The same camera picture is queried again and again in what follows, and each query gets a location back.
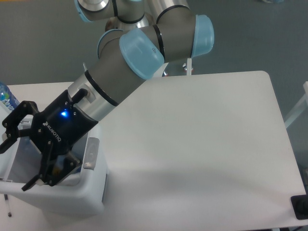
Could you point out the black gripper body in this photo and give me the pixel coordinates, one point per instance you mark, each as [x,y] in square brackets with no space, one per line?
[61,123]

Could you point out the clear plastic water bottle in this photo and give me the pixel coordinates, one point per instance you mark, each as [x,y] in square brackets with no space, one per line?
[25,142]

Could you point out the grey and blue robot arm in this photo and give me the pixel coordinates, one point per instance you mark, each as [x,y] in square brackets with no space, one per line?
[126,60]

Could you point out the white open trash can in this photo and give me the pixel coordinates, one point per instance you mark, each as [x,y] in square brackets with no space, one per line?
[80,193]

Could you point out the blue labelled water bottle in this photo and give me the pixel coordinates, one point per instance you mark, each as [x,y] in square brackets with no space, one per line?
[7,98]

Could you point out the black device at table edge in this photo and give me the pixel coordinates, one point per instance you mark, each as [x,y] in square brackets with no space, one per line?
[300,206]

